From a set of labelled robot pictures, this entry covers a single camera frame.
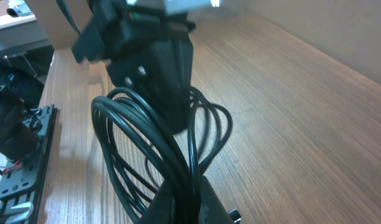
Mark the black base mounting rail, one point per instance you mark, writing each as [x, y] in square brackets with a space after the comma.
[21, 188]

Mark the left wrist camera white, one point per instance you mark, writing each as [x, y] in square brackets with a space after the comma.
[171, 7]

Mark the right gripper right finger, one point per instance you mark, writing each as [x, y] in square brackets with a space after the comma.
[211, 209]

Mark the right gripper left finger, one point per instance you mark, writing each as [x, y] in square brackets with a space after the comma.
[162, 210]

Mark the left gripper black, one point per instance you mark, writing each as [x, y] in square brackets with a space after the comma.
[160, 71]

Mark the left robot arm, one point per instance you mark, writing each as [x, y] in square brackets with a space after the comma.
[16, 140]

